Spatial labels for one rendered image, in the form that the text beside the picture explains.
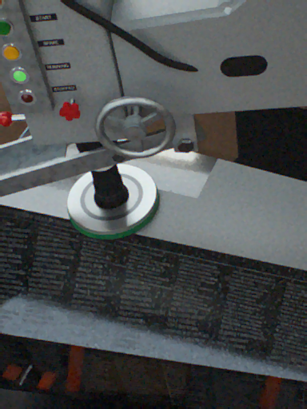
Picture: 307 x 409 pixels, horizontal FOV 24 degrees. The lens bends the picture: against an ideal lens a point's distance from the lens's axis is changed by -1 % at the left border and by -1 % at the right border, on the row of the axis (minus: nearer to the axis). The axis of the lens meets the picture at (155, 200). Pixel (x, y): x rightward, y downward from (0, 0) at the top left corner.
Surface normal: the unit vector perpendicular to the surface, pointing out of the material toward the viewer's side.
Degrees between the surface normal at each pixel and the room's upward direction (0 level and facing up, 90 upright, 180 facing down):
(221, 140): 0
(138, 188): 0
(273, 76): 90
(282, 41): 90
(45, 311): 45
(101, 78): 90
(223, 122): 0
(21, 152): 90
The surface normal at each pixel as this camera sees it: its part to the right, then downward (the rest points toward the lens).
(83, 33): -0.04, 0.75
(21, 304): -0.35, 0.04
